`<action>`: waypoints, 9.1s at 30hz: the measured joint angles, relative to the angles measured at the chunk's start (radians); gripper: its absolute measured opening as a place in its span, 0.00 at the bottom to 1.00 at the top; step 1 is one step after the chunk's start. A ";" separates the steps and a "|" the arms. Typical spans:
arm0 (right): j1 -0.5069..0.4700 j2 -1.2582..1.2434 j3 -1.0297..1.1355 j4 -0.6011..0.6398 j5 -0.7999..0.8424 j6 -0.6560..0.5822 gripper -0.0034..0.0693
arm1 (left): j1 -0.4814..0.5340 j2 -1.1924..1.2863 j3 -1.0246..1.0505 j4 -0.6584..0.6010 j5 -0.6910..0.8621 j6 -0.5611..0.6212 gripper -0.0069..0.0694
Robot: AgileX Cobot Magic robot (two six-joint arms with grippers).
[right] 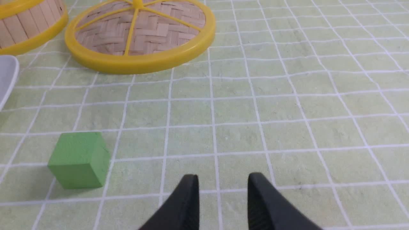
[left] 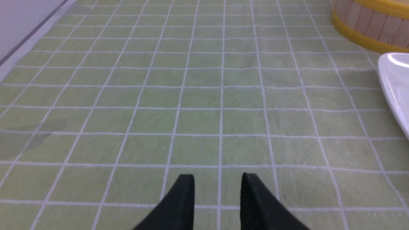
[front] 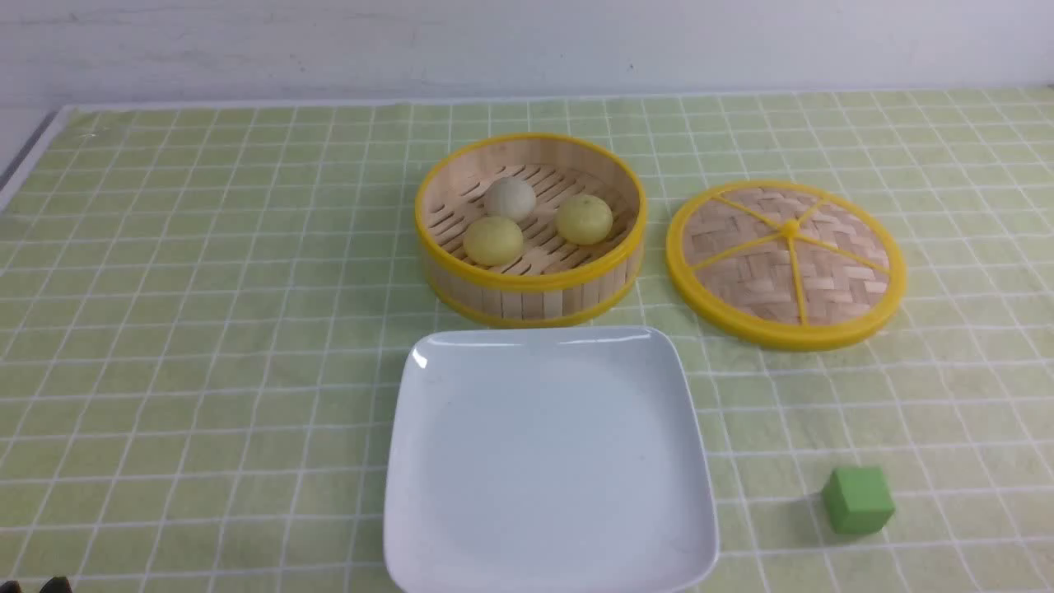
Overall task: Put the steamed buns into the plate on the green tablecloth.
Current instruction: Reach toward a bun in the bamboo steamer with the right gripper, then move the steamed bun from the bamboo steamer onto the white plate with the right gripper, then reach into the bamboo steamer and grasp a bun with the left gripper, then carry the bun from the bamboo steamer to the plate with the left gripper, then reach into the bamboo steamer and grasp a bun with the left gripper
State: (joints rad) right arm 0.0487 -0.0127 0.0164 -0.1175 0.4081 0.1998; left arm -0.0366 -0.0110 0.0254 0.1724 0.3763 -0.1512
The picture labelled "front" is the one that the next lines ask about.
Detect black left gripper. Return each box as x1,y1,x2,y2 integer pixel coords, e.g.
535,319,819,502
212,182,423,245
39,577,72,593

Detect yellow steamed bun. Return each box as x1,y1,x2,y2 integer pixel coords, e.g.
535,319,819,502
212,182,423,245
557,194,614,246
463,217,524,266

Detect white steamed bun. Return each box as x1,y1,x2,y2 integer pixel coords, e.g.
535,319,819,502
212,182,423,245
483,176,538,224

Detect white square plate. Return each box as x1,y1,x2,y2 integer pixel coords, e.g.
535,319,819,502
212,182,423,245
383,327,720,592

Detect green checkered tablecloth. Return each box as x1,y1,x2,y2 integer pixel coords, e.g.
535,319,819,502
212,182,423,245
1,87,1053,592

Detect bamboo steamer basket yellow rim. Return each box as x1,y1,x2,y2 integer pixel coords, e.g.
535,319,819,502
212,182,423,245
414,133,647,328

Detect woven bamboo steamer lid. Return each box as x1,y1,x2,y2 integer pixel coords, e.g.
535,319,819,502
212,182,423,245
665,180,907,352

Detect green cube block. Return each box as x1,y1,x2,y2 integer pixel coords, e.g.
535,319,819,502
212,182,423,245
821,464,896,536

